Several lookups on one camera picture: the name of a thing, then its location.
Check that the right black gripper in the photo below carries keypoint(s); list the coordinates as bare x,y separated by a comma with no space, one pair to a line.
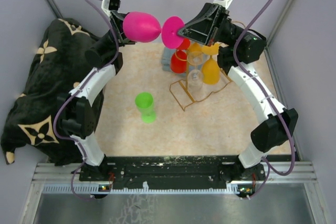
201,29

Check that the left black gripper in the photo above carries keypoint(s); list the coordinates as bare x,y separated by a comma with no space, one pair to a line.
117,19

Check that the orange plastic wine glass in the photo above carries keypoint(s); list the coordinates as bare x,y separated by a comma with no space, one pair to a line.
194,47

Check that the pink plastic wine glass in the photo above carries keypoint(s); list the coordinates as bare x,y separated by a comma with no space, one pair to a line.
144,27

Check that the red plastic wine glass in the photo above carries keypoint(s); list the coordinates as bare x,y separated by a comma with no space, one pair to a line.
179,58

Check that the yellow plastic wine glass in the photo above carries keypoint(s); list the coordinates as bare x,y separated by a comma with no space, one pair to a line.
210,68

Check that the clear glass wine glass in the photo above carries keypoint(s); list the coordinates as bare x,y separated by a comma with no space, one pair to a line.
195,76

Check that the green plastic wine glass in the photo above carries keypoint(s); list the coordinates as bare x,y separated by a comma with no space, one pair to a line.
145,103

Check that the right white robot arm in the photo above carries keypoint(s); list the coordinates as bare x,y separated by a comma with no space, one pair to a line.
243,47

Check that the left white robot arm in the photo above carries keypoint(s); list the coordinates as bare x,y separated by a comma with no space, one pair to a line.
79,109

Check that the folded light blue jeans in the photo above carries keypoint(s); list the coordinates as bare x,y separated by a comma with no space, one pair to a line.
166,59

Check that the black floral blanket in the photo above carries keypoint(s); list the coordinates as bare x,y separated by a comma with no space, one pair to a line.
58,65

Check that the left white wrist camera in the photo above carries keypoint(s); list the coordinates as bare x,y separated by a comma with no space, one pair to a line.
108,6

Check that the gold wire glass rack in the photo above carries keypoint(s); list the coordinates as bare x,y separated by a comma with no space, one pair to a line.
179,91

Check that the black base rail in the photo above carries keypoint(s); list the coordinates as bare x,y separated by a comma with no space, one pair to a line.
172,172

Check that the grey cable duct strip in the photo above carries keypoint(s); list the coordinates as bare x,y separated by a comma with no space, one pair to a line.
101,189

